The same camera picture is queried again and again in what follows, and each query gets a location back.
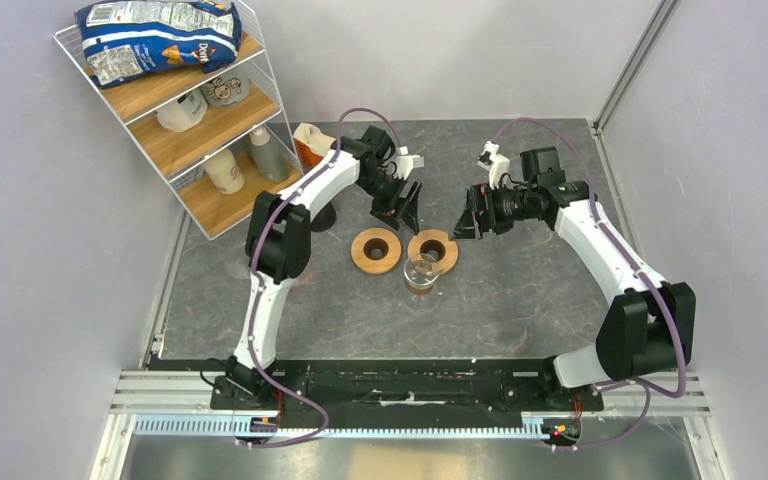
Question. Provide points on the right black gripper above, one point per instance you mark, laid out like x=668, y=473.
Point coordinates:
x=471, y=225

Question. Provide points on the white plastic jug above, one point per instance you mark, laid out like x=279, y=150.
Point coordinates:
x=183, y=113

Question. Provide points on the grey green bottle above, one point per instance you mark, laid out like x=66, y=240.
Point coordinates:
x=268, y=155

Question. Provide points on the white wire wooden shelf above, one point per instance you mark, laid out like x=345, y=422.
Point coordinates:
x=192, y=85

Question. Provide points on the cream white bottle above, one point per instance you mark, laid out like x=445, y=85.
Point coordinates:
x=224, y=172

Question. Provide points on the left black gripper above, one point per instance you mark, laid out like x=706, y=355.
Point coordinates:
x=387, y=211

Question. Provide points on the orange white filter box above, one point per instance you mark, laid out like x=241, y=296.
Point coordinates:
x=312, y=144

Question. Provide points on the wooden ring stand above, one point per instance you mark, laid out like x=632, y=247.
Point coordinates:
x=438, y=245
x=376, y=251

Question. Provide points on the clear glass dripper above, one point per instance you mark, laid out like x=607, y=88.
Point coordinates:
x=237, y=268

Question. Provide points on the blue Doritos chip bag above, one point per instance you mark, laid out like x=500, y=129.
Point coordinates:
x=125, y=40

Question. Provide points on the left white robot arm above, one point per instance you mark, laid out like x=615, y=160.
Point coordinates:
x=279, y=239

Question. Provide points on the red black dripper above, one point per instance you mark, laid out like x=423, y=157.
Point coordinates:
x=324, y=219

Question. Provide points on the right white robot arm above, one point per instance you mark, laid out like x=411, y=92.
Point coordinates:
x=646, y=336

